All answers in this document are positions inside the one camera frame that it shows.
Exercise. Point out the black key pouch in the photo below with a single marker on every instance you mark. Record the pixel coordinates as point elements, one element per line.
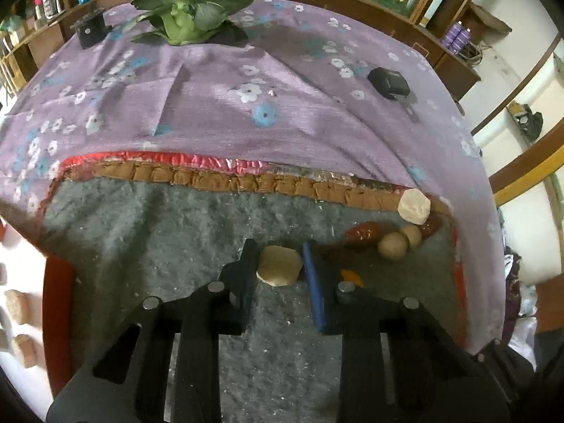
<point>387,81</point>

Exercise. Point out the green bok choy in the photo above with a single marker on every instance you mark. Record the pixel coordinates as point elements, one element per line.
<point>194,4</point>

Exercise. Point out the white rolled poster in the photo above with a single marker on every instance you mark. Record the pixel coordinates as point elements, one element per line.
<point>436,2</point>

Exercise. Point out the black square box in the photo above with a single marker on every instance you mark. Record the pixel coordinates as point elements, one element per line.
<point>90,28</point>

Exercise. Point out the pink bottle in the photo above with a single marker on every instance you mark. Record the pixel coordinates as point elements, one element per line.
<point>38,2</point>

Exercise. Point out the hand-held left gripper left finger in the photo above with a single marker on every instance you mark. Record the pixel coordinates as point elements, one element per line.
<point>246,273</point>

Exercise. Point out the purple floral cloth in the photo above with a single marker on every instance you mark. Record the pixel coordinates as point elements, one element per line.
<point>220,110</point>

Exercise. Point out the purple spray can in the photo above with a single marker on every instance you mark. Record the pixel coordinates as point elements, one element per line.
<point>450,35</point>
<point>463,39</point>

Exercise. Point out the pale yam chunk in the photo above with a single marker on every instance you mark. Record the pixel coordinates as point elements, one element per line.
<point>24,350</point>
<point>280,266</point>
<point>17,306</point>
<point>2,340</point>
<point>1,273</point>
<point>414,205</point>

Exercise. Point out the white plastic bag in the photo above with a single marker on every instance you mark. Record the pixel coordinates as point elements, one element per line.
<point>524,330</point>

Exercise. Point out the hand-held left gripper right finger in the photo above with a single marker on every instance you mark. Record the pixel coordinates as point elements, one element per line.
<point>315,286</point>

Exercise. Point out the grey felt mat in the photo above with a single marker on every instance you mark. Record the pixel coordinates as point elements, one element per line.
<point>154,229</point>

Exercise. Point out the red date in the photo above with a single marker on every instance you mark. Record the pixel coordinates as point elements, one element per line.
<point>429,224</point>
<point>363,233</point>

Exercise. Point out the orange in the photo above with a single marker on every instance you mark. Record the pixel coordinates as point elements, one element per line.
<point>352,276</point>

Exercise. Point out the brown longan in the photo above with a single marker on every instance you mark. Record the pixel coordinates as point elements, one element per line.
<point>414,234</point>
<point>393,244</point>

